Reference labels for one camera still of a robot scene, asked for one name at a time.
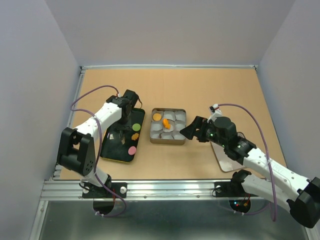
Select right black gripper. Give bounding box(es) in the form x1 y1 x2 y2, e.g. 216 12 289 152
179 115 227 148

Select orange fish cookie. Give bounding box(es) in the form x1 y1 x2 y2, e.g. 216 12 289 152
162 118 171 130

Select orange round sandwich cookie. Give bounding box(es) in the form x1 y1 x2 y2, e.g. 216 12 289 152
152 113 162 121

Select metal serving tongs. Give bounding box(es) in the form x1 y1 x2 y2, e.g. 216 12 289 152
115 98 143 146

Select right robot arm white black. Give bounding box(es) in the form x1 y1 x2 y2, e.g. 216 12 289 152
180 116 320 228

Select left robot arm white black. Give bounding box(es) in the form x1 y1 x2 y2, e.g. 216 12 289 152
57 89 145 197

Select white paper cookie cups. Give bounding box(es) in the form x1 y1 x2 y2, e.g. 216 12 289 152
150 109 186 140

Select green round cookie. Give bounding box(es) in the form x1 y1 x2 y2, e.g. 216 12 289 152
132 123 141 132

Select small orange shaped cookie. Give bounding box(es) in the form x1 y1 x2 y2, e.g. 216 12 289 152
131 133 140 141

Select dark green metal tray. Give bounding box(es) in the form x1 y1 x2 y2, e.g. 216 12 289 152
100 124 141 163

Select gold tin lid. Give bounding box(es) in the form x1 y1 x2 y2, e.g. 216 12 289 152
211 142 245 173

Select pink round cookie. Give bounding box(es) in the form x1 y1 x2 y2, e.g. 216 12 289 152
128 146 137 156

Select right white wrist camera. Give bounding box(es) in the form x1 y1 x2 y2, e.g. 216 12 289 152
207 103 223 123

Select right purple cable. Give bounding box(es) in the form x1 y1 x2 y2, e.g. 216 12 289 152
217 103 278 223

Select purple cable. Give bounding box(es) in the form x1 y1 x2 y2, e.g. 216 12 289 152
69 85 127 218
217 103 278 223

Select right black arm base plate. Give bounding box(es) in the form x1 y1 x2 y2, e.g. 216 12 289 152
212 181 248 198

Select aluminium frame rail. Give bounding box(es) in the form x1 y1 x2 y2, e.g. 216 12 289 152
40 179 230 202

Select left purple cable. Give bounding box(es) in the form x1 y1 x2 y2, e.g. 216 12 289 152
69 85 127 218

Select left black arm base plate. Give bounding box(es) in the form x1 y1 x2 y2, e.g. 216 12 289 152
81 181 128 200

